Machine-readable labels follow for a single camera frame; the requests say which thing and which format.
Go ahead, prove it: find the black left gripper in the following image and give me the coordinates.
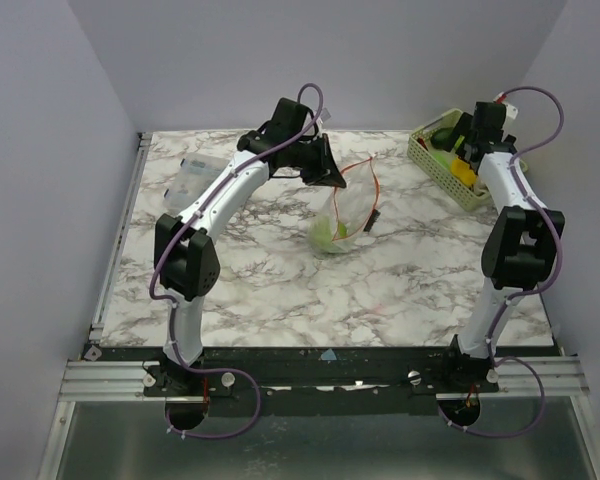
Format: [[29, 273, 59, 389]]
[[288, 133, 347, 189]]

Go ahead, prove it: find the yellow toy pear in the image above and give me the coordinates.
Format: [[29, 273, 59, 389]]
[[450, 157, 477, 188]]

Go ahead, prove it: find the clear zip bag orange zipper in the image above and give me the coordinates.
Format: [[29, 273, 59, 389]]
[[311, 157, 380, 254]]

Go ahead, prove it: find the green toy cabbage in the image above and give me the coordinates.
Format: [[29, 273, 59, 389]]
[[308, 215, 349, 254]]

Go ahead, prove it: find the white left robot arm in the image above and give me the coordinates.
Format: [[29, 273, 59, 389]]
[[149, 98, 346, 395]]

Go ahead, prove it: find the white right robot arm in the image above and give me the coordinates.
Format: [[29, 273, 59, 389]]
[[439, 101, 565, 392]]

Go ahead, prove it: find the dark green toy avocado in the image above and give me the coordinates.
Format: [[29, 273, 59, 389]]
[[429, 127, 453, 151]]

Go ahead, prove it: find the black pin header strip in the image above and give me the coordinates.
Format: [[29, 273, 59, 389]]
[[364, 209, 380, 232]]

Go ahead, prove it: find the green perforated plastic basket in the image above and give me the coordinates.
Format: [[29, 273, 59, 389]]
[[407, 102, 529, 211]]

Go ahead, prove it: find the clear plastic box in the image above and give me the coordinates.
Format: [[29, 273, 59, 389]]
[[163, 153, 228, 215]]

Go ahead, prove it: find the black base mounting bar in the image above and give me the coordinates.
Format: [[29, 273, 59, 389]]
[[79, 344, 564, 424]]

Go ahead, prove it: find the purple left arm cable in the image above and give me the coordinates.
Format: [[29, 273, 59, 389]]
[[149, 83, 326, 441]]

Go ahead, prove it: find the aluminium frame rail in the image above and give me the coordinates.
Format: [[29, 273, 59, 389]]
[[59, 357, 590, 402]]

